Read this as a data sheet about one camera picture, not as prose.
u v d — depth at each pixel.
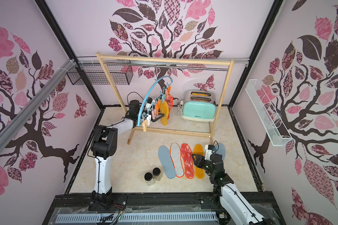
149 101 0.86
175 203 0.75
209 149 0.77
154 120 0.76
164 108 0.86
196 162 0.76
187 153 0.92
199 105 1.03
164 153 0.93
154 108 0.83
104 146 0.58
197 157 0.77
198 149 0.95
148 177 0.73
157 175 0.75
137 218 0.70
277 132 0.64
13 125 0.55
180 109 1.08
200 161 0.74
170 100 0.89
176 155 0.90
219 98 1.06
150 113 0.73
